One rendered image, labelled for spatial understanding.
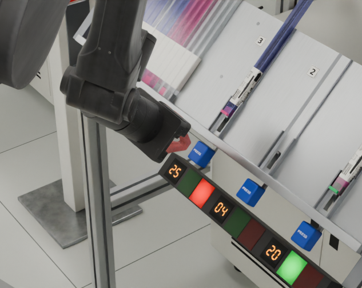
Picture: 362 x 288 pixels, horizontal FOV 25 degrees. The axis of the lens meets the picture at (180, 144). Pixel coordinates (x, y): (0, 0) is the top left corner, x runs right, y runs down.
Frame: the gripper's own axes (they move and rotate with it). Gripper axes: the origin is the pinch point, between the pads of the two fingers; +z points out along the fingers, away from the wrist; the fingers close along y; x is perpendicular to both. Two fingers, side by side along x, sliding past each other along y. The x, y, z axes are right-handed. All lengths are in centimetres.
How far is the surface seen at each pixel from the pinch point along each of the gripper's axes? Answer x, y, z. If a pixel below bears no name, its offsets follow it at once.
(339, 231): -3.8, -26.9, 1.5
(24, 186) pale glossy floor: 45, 88, 63
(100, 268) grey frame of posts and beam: 38, 36, 45
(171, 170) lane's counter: 5.0, 3.3, 5.3
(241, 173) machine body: 4, 26, 53
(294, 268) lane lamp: 3.9, -23.2, 4.6
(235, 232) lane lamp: 5.6, -12.6, 4.8
